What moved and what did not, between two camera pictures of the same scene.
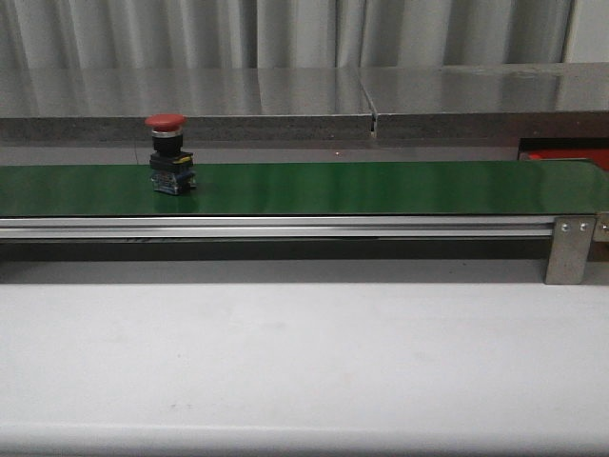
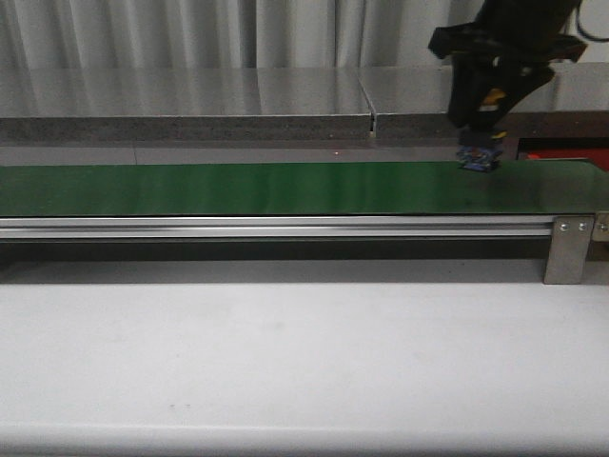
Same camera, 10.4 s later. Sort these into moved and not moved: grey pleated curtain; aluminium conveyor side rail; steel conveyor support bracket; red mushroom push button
Moved: red mushroom push button
Not moved: aluminium conveyor side rail; steel conveyor support bracket; grey pleated curtain
